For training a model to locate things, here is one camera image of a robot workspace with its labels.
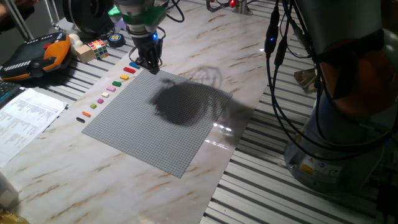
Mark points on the thin metal rod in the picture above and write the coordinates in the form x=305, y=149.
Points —
x=51, y=14

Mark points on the yellow Lego brick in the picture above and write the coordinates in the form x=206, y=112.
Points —
x=124, y=77

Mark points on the small lime Lego brick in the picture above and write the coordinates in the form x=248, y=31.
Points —
x=93, y=106

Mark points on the thin black Lego brick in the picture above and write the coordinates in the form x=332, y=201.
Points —
x=80, y=119

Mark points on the small white figurine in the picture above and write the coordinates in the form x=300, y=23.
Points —
x=75, y=40

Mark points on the gold foil bag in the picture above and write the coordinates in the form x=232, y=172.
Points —
x=12, y=217

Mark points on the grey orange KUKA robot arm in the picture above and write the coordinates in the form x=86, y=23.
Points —
x=342, y=25

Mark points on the long red Lego brick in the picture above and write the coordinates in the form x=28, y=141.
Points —
x=129, y=70

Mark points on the thin orange Lego brick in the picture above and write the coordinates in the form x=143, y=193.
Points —
x=86, y=114

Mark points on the pink Lego brick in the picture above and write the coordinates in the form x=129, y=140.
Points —
x=111, y=88

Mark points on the large black spool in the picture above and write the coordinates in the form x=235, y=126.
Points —
x=87, y=15

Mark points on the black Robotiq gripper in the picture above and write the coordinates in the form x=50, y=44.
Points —
x=150, y=49

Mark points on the green printed wrist mount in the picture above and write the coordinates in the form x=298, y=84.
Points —
x=152, y=15

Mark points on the Rubik's cube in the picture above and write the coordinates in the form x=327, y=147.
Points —
x=98, y=49

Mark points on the glossy marble pattern mat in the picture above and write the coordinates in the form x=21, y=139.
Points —
x=93, y=174

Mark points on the grey Lego baseplate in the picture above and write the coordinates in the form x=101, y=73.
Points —
x=149, y=130

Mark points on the dark sleeved forearm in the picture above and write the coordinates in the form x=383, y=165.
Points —
x=7, y=23

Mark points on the round black blue puck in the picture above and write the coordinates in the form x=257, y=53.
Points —
x=116, y=40

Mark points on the clear plastic lidded cup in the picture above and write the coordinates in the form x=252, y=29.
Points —
x=7, y=193

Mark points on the white printed paper sheet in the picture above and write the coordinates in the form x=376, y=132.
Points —
x=28, y=121

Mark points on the white Lego brick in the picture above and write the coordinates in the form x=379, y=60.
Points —
x=105, y=94

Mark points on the black orange teach pendant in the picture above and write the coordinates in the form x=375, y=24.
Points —
x=34, y=57

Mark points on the green Lego brick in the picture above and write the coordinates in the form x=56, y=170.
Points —
x=116, y=83

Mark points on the small magenta Lego brick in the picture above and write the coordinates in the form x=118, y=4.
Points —
x=100, y=100

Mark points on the plain wooden cube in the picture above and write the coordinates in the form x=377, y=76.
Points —
x=84, y=54

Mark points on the grey metal pole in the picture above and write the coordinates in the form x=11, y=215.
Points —
x=19, y=18

